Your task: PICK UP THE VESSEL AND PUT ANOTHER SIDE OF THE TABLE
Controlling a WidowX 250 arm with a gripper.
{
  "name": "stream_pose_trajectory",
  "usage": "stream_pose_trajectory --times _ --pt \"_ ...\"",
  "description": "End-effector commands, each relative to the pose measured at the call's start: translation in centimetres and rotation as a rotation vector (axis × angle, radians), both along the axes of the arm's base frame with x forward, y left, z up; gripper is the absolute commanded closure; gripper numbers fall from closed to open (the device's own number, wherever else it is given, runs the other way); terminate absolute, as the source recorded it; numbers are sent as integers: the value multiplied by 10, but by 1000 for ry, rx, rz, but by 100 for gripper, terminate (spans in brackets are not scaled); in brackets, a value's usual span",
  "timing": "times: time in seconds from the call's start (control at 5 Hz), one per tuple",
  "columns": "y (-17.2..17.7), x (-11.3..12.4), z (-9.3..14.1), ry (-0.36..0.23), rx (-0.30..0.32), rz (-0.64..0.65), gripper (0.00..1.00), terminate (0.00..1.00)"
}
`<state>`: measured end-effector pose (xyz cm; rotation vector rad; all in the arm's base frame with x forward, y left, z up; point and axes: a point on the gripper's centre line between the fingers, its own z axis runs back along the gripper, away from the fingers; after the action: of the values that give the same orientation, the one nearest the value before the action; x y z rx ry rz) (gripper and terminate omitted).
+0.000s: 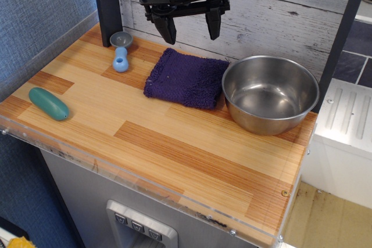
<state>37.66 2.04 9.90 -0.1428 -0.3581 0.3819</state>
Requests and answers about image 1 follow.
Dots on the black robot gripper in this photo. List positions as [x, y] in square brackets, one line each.
[162, 12]

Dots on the stainless steel bowl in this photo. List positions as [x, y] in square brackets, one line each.
[269, 95]

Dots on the purple folded towel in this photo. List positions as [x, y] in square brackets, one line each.
[185, 79]

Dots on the blue grey toy scoop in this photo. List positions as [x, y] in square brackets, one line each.
[121, 41]

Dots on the green oval toy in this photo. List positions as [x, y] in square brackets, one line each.
[49, 103]

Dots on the clear acrylic table edge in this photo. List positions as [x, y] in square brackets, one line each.
[114, 207]

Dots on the white toy sink unit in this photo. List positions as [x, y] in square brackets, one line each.
[338, 160]

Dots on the silver toy fridge front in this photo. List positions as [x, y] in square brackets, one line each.
[215, 194]

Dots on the yellow object at corner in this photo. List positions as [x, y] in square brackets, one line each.
[20, 243]

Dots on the dark left frame post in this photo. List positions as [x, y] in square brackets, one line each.
[109, 19]

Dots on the dark frame post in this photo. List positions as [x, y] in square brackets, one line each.
[109, 19]
[337, 47]

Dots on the dark right frame post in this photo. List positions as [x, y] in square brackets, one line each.
[337, 47]

